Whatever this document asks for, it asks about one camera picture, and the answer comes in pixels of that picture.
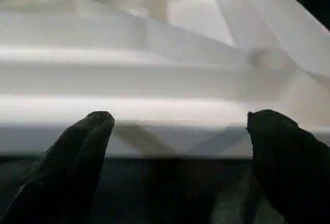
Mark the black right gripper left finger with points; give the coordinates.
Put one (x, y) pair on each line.
(67, 177)

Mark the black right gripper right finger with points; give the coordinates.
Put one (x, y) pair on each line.
(296, 172)

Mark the white plastic table top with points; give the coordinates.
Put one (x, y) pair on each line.
(154, 69)

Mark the black work mat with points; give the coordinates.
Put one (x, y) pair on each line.
(165, 193)

